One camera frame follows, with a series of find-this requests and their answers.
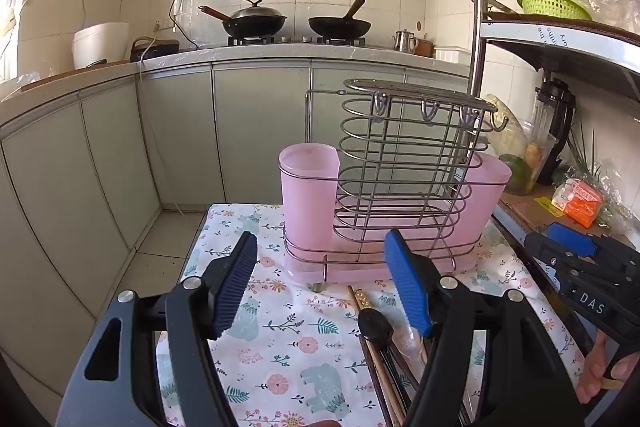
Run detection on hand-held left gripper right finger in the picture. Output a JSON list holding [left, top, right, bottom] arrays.
[[383, 228, 586, 427]]

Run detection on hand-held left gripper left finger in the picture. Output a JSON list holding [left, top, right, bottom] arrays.
[[55, 231, 259, 427]]

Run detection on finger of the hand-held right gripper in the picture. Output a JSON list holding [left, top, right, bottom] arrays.
[[546, 222, 626, 259], [524, 233, 597, 281]]

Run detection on black spoon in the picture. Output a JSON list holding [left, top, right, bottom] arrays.
[[357, 307, 418, 413]]

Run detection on brown chopstick with gold band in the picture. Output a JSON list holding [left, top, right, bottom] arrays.
[[348, 285, 403, 427]]

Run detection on clear plastic utensil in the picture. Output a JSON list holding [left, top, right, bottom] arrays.
[[395, 324, 431, 368]]

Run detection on pink plastic utensil cup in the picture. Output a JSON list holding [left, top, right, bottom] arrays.
[[462, 153, 513, 258], [278, 144, 342, 268]]

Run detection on dark brown chopstick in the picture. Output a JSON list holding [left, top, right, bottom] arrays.
[[358, 332, 396, 427]]

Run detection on metal wire utensil rack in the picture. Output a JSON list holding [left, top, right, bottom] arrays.
[[283, 78, 510, 293]]

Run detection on person's right hand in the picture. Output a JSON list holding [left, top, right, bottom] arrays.
[[575, 328, 640, 405]]

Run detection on orange snack packet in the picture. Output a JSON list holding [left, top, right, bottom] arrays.
[[552, 178, 603, 228]]

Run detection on cardboard box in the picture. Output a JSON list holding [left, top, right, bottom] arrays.
[[492, 192, 636, 253]]

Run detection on pink plastic drip tray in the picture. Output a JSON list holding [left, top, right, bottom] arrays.
[[284, 199, 483, 284]]

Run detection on green leafy stalks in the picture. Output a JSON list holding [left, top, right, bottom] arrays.
[[570, 122, 621, 218]]

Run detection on green squash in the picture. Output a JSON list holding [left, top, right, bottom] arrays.
[[497, 153, 532, 195]]

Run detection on floral tablecloth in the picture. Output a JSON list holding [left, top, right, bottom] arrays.
[[156, 203, 586, 427]]

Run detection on clear plastic bowl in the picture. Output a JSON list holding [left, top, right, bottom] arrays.
[[492, 117, 558, 196]]

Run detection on napa cabbage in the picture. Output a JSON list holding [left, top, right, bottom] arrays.
[[484, 94, 531, 148]]

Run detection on black blender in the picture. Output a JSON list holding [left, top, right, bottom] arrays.
[[532, 77, 577, 188]]

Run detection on lower kitchen cabinet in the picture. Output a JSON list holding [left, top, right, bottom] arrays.
[[0, 44, 481, 303]]

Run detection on metal shelf rack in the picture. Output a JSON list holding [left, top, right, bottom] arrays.
[[465, 0, 640, 258]]

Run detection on white container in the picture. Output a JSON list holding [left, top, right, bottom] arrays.
[[434, 47, 473, 64]]

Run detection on green plastic basket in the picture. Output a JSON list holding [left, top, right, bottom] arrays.
[[516, 0, 593, 22]]

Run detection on steel kettle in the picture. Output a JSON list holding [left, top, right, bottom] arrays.
[[391, 29, 419, 54]]

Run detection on dark small appliance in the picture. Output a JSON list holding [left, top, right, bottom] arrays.
[[130, 36, 181, 64]]

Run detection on gas stove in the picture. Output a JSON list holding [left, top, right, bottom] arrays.
[[227, 34, 368, 48]]

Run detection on dark wok lid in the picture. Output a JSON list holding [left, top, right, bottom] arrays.
[[222, 0, 288, 24]]

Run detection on white rice cooker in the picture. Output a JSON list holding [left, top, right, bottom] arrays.
[[72, 22, 132, 70]]

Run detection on wooden cutting board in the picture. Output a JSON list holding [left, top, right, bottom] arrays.
[[20, 59, 131, 90]]

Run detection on window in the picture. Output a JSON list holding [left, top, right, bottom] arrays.
[[0, 0, 31, 82]]

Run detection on white power cable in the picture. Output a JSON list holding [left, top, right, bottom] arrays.
[[136, 38, 186, 214]]

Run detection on black wok with wooden handle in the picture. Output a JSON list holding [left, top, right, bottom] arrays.
[[198, 5, 287, 39]]

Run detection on black wok with dark handle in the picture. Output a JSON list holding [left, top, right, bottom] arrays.
[[307, 0, 372, 38]]

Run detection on black power cable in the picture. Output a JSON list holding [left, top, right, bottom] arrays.
[[169, 0, 201, 52]]

